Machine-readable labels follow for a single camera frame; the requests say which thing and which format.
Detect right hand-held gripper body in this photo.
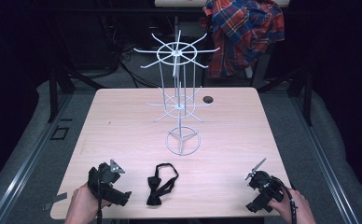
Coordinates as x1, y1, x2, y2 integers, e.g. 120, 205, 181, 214
244, 170, 285, 214

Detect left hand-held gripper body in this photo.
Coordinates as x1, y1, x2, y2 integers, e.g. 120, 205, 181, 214
87, 161, 132, 207

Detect black bow tie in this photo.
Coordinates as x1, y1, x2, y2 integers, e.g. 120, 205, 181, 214
146, 162, 180, 206

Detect white wire display rack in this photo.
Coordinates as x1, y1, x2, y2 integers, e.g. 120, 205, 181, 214
133, 29, 221, 157

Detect red blue plaid shirt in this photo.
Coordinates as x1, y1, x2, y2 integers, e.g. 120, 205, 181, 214
200, 0, 286, 79

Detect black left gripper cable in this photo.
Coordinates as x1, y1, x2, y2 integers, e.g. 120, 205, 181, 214
96, 163, 104, 224

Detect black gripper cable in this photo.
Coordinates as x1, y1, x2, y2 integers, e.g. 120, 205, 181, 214
96, 163, 104, 224
271, 175, 299, 224

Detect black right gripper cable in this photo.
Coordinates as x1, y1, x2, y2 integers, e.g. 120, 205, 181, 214
271, 175, 299, 224

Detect aluminium floor rail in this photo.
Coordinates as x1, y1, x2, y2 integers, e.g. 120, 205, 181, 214
0, 92, 75, 224
289, 94, 362, 224

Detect black metal frame stand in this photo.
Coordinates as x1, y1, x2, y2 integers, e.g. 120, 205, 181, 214
47, 18, 105, 124
257, 59, 314, 127

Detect black floor cables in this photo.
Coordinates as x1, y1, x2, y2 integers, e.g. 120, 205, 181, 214
103, 18, 160, 89

